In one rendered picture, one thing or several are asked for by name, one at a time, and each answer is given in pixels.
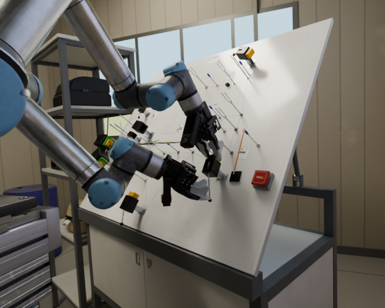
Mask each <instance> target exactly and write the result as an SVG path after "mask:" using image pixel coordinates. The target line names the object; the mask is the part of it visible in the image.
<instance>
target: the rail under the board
mask: <svg viewBox="0 0 385 308"><path fill-rule="evenodd" d="M78 216H79V219H80V220H82V221H84V222H86V223H88V224H90V225H92V226H94V227H96V228H98V229H101V230H103V231H105V232H107V233H109V234H111V235H114V236H115V237H117V238H120V239H121V240H124V241H126V242H128V243H130V244H132V245H134V246H137V247H139V248H141V249H143V250H145V251H147V252H149V253H151V254H153V255H155V256H157V257H159V258H162V259H164V260H166V261H168V262H170V263H173V264H174V265H177V266H179V267H181V268H183V269H184V270H187V271H189V272H191V273H193V274H195V275H198V276H200V277H202V278H204V279H206V280H208V281H210V282H212V283H214V284H216V285H218V286H220V287H223V288H225V289H227V290H229V291H231V292H233V293H236V294H238V295H240V296H242V297H244V298H246V299H248V300H250V301H254V300H255V299H257V298H258V297H259V296H260V295H261V294H263V273H262V271H259V272H258V275H257V277H255V276H252V275H250V274H247V273H244V272H242V271H240V270H237V269H235V268H232V267H229V266H227V265H224V264H222V263H219V262H217V261H214V260H212V259H210V258H207V257H204V256H202V255H199V254H196V253H194V252H191V251H189V250H187V249H184V248H182V247H179V246H176V245H174V244H172V243H169V242H167V241H164V240H161V239H159V238H156V237H154V236H151V235H149V234H146V233H144V232H141V231H139V230H136V229H133V228H131V227H128V226H126V225H120V223H119V222H116V221H113V220H111V219H108V218H106V217H104V216H100V215H99V214H96V213H93V212H91V211H88V210H85V209H83V208H78Z"/></svg>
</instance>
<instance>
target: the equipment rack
mask: <svg viewBox="0 0 385 308"><path fill-rule="evenodd" d="M115 46H116V47H117V49H118V51H119V53H120V54H121V56H122V57H123V59H128V68H129V69H130V71H131V72H132V74H133V76H134V78H135V79H136V75H135V64H134V53H135V52H136V49H134V48H129V47H125V46H120V45H115ZM37 65H46V66H51V67H59V68H60V83H61V91H62V106H58V107H55V108H51V109H47V110H45V112H46V113H47V114H48V115H50V116H51V117H52V118H53V119H64V127H65V131H66V132H67V133H68V134H69V135H70V136H71V137H72V138H73V125H72V119H95V121H96V129H97V137H98V135H99V134H102V126H101V119H102V118H104V119H105V118H108V114H109V118H110V117H117V116H120V115H121V116H125V115H130V114H131V115H132V113H133V111H134V110H121V109H119V108H117V107H109V106H72V105H71V102H70V87H69V79H68V68H70V69H76V70H86V71H92V77H94V78H98V71H99V68H98V67H97V65H96V64H95V62H94V61H93V60H92V58H91V57H90V55H89V53H88V52H87V51H86V49H85V48H84V47H83V45H82V43H81V42H80V41H79V39H78V38H77V37H74V36H70V35H65V34H60V33H57V34H56V35H55V36H54V37H52V38H51V39H50V40H49V41H47V42H46V43H45V44H44V45H43V46H41V47H40V48H39V49H38V51H37V52H36V54H35V55H34V57H33V58H32V59H31V73H32V74H33V75H34V76H36V77H37V78H39V74H38V66H37ZM119 114H120V115H119ZM102 115H103V116H102ZM38 154H39V161H40V174H41V181H42V194H43V206H47V207H50V198H49V191H48V177H47V176H50V177H55V178H59V179H63V180H68V181H69V187H70V201H71V215H72V223H73V232H72V231H70V230H68V229H66V228H65V227H63V226H62V224H63V223H64V219H60V234H61V238H63V239H64V240H65V241H67V242H69V243H70V244H72V245H73V246H74V247H75V260H76V269H73V270H71V271H68V272H66V273H63V274H60V275H58V276H57V275H56V267H55V259H54V250H52V251H50V252H49V256H50V264H51V277H52V285H53V292H52V294H51V296H52V303H53V306H52V307H53V308H57V307H59V301H58V294H57V289H58V290H59V291H60V292H61V293H62V294H63V295H64V296H65V297H66V298H67V299H68V300H69V301H70V302H71V303H72V304H73V306H74V307H75V308H93V307H92V292H91V283H90V268H89V264H88V265H84V262H83V246H85V245H87V240H86V239H87V232H86V233H84V234H81V224H80V219H79V216H78V208H79V200H78V186H77V183H75V182H74V181H73V180H72V179H71V178H70V177H69V176H68V175H67V174H66V173H65V172H64V171H62V170H57V169H52V168H51V167H48V168H46V156H45V154H44V153H43V152H42V151H41V150H40V149H38ZM82 240H83V241H82ZM89 304H91V305H89ZM88 305H89V306H88Z"/></svg>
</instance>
